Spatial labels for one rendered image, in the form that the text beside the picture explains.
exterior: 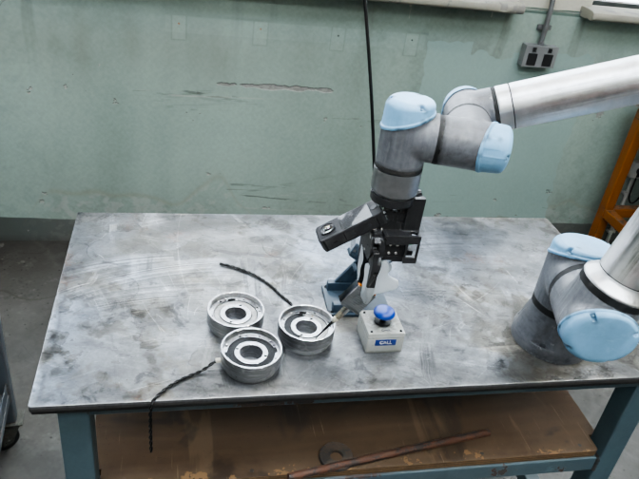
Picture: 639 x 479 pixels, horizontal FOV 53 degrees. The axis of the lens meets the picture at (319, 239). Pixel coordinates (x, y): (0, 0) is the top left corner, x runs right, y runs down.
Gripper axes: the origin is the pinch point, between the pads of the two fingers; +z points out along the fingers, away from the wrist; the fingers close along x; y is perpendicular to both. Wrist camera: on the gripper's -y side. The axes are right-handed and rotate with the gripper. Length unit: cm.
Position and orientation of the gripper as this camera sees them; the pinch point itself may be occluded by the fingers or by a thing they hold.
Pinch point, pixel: (360, 292)
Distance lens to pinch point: 112.7
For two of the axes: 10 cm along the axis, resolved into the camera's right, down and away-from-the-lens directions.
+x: -1.4, -5.3, 8.4
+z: -1.2, 8.5, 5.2
